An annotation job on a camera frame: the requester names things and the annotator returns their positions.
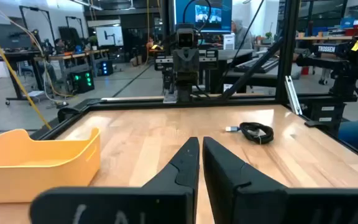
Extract long wood top workbench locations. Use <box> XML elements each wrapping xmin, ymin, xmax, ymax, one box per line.
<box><xmin>34</xmin><ymin>48</ymin><xmax>110</xmax><ymax>78</ymax></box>

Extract black cable silver plug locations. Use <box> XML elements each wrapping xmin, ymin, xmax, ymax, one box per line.
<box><xmin>225</xmin><ymin>121</ymin><xmax>275</xmax><ymax>146</ymax></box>

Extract silver metal bracket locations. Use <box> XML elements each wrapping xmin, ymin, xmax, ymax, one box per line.
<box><xmin>283</xmin><ymin>75</ymin><xmax>303</xmax><ymax>116</ymax></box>

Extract wall monitor blue screen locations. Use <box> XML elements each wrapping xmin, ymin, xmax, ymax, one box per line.
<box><xmin>174</xmin><ymin>0</ymin><xmax>232</xmax><ymax>34</ymax></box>

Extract yellow plastic bin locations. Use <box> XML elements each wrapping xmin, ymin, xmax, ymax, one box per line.
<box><xmin>0</xmin><ymin>126</ymin><xmax>101</xmax><ymax>203</ymax></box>

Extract black wheeled desk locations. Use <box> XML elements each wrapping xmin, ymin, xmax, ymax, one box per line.
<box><xmin>0</xmin><ymin>49</ymin><xmax>48</xmax><ymax>106</ymax></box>

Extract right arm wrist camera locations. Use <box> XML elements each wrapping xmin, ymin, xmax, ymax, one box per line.
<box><xmin>175</xmin><ymin>23</ymin><xmax>198</xmax><ymax>49</ymax></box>

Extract computer tower blue lights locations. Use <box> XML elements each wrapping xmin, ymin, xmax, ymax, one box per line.
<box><xmin>99</xmin><ymin>60</ymin><xmax>114</xmax><ymax>77</ymax></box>

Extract person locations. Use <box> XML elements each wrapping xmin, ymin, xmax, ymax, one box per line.
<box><xmin>231</xmin><ymin>19</ymin><xmax>254</xmax><ymax>50</ymax></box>

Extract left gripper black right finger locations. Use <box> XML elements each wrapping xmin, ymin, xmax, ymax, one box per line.
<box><xmin>202</xmin><ymin>136</ymin><xmax>358</xmax><ymax>224</ymax></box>

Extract shelf with coloured bins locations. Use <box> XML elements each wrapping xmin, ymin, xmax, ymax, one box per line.
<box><xmin>296</xmin><ymin>17</ymin><xmax>358</xmax><ymax>41</ymax></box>

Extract potted green plant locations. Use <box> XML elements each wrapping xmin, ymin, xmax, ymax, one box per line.
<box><xmin>88</xmin><ymin>35</ymin><xmax>99</xmax><ymax>51</ymax></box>

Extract computer tower green lights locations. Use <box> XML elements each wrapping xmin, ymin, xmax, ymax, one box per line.
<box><xmin>69</xmin><ymin>70</ymin><xmax>95</xmax><ymax>94</ymax></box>

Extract thick yellow hanging cable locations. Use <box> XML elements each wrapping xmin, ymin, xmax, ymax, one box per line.
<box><xmin>0</xmin><ymin>15</ymin><xmax>53</xmax><ymax>131</ymax></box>

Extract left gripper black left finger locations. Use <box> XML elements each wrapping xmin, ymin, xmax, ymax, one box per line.
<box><xmin>29</xmin><ymin>136</ymin><xmax>200</xmax><ymax>224</ymax></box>

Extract white display board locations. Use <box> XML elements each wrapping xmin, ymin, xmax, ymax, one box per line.
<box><xmin>95</xmin><ymin>26</ymin><xmax>124</xmax><ymax>47</ymax></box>

